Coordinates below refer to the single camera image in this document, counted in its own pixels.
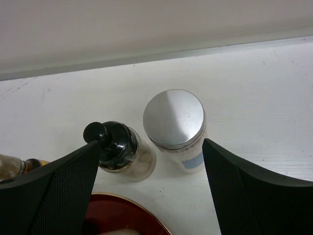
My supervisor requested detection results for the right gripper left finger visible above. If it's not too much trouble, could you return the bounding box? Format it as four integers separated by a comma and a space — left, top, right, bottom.
0, 141, 101, 235

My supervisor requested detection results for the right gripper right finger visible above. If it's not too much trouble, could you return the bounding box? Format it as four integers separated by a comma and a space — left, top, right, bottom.
202, 139, 313, 235

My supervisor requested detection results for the peppercorn jar silver lid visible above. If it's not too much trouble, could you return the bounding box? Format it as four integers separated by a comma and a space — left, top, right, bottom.
143, 89, 207, 173

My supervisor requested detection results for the black-cap clear spice bottle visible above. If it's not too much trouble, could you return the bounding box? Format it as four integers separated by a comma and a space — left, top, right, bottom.
100, 228, 140, 235

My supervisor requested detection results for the small yellow-label oil bottle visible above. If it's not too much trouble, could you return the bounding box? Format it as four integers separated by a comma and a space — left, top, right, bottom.
0, 154, 49, 181

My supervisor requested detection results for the round red lacquer tray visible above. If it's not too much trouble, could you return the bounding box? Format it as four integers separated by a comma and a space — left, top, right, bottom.
81, 193, 171, 235

